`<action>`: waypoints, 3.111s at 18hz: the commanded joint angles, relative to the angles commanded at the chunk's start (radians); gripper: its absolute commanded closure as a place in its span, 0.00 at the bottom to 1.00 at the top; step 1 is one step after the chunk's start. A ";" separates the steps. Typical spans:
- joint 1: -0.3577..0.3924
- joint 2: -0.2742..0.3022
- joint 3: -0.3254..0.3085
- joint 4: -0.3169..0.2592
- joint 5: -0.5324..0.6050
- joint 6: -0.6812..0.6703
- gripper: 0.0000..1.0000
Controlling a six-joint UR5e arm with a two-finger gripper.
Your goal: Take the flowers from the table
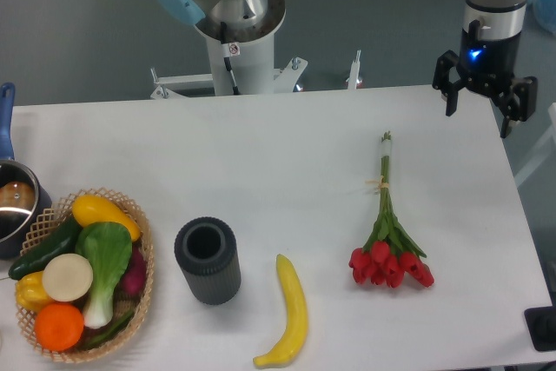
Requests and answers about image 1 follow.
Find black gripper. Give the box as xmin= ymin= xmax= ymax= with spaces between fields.
xmin=432 ymin=30 xmax=538 ymax=138

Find red tulip bouquet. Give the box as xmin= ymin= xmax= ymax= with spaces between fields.
xmin=348 ymin=131 xmax=434 ymax=288

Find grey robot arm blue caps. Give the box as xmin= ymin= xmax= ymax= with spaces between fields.
xmin=157 ymin=0 xmax=538 ymax=136

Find black device at table edge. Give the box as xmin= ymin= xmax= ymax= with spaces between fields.
xmin=524 ymin=306 xmax=555 ymax=352

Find yellow banana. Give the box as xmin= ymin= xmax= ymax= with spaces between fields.
xmin=253 ymin=254 xmax=309 ymax=368

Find dark grey ribbed vase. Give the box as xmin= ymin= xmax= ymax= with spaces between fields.
xmin=174 ymin=216 xmax=242 ymax=305

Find purple red sweet potato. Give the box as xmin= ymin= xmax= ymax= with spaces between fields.
xmin=120 ymin=247 xmax=147 ymax=296

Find green bok choy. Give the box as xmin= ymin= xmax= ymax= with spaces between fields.
xmin=76 ymin=222 xmax=132 ymax=329

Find yellow squash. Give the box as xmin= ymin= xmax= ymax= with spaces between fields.
xmin=71 ymin=195 xmax=142 ymax=242

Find green chili pepper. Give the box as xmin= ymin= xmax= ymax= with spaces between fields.
xmin=80 ymin=310 xmax=135 ymax=350

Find woven wicker basket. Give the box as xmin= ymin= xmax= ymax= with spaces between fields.
xmin=16 ymin=188 xmax=155 ymax=364

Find dark green cucumber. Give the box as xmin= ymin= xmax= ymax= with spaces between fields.
xmin=8 ymin=215 xmax=83 ymax=281

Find white round radish slice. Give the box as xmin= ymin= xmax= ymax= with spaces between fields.
xmin=42 ymin=254 xmax=93 ymax=302

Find orange fruit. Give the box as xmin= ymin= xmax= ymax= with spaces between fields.
xmin=34 ymin=303 xmax=84 ymax=352

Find yellow bell pepper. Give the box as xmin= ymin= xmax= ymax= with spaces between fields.
xmin=16 ymin=271 xmax=54 ymax=313

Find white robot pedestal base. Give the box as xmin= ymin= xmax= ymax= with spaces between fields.
xmin=149 ymin=0 xmax=366 ymax=101

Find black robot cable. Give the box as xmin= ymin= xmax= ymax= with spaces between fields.
xmin=219 ymin=0 xmax=242 ymax=96

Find blue handled saucepan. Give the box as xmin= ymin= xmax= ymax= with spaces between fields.
xmin=1 ymin=83 xmax=51 ymax=260

